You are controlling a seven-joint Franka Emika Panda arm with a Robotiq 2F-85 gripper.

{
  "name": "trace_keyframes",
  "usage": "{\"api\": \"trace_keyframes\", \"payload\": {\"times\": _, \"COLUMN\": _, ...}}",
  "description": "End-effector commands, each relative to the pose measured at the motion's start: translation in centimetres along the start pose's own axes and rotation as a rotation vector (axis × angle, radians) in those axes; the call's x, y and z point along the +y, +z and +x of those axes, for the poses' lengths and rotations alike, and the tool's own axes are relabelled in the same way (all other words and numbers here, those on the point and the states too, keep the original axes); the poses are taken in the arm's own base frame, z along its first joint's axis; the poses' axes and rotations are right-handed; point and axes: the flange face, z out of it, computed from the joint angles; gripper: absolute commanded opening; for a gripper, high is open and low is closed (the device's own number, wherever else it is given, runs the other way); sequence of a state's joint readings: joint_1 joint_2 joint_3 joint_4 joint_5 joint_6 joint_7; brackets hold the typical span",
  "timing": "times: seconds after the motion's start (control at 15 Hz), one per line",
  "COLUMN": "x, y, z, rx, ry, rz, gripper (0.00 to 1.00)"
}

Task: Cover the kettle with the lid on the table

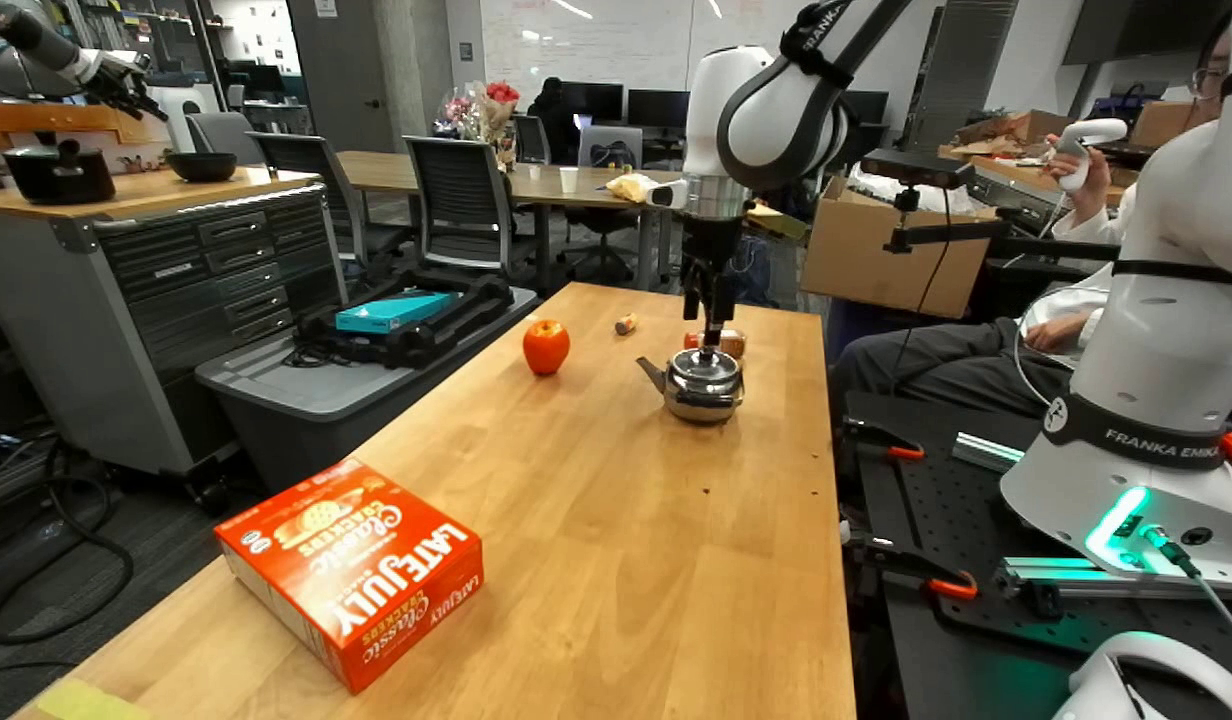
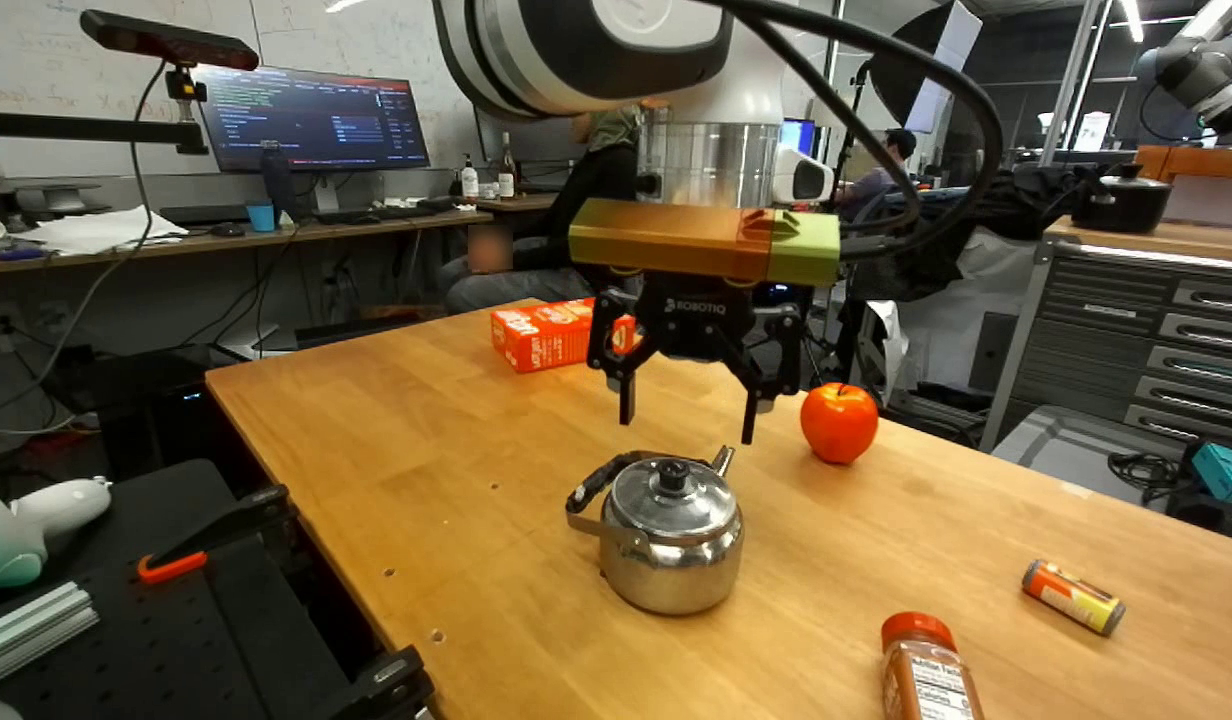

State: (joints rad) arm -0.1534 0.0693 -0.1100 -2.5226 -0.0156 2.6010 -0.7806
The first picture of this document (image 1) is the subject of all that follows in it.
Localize black mesh office chair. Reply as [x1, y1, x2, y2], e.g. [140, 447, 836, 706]
[406, 133, 511, 274]

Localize seated person white shirt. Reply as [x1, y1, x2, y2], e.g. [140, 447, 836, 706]
[832, 113, 1142, 418]

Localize grey plastic tote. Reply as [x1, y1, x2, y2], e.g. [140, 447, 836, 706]
[191, 284, 545, 486]

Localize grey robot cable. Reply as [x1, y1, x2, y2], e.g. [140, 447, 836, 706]
[1147, 522, 1232, 656]

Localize stainless steel kettle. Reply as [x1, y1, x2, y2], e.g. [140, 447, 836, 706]
[633, 350, 750, 427]

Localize white handheld controller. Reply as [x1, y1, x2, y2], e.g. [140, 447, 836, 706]
[1049, 116, 1132, 161]

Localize orange red apple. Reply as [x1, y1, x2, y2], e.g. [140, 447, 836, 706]
[520, 316, 577, 379]

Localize spice bottle orange cap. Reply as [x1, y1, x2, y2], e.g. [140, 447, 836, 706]
[682, 318, 754, 365]

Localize white curved hose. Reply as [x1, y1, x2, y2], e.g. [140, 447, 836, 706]
[1052, 629, 1232, 720]

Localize orange handled clamp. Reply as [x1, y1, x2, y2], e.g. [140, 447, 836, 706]
[840, 416, 931, 467]
[847, 532, 984, 609]

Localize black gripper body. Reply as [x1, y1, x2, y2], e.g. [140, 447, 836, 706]
[677, 210, 754, 274]

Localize yellow green notepad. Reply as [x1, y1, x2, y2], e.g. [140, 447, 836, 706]
[30, 675, 157, 720]

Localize black floor cables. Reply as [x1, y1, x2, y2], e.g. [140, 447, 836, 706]
[0, 437, 140, 653]

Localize orange cracker box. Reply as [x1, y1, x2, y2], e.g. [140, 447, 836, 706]
[212, 454, 489, 696]

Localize wooden background table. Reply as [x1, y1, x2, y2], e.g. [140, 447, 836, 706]
[331, 149, 689, 210]

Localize large cardboard box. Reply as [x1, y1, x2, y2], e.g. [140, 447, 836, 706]
[799, 190, 999, 318]

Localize black pot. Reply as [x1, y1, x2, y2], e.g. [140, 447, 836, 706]
[0, 135, 122, 206]

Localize dark office chair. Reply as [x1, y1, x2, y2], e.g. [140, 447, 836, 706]
[252, 126, 374, 270]

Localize black breadboard table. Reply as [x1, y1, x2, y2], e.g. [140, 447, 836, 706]
[836, 382, 1232, 720]

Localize open cardboard box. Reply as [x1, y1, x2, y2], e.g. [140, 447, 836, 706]
[962, 107, 1075, 161]

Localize wide black monitor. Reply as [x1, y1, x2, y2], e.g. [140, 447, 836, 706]
[847, 86, 895, 133]

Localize steel kettle lid black knob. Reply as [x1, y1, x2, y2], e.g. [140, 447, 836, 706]
[670, 349, 750, 389]

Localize silver metal bar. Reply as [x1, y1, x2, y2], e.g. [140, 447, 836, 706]
[947, 427, 1032, 470]

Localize grey drawer cabinet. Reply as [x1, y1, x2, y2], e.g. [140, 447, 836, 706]
[0, 165, 353, 475]

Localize black bowl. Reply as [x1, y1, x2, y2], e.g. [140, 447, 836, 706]
[163, 149, 245, 189]

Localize black camera on stand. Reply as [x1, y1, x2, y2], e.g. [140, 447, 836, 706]
[885, 182, 1122, 265]

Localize teal case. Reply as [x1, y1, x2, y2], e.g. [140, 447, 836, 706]
[331, 287, 459, 338]

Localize person hand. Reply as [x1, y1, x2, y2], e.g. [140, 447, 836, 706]
[1052, 135, 1113, 200]

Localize flower bouquet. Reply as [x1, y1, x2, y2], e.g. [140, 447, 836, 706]
[439, 75, 529, 145]

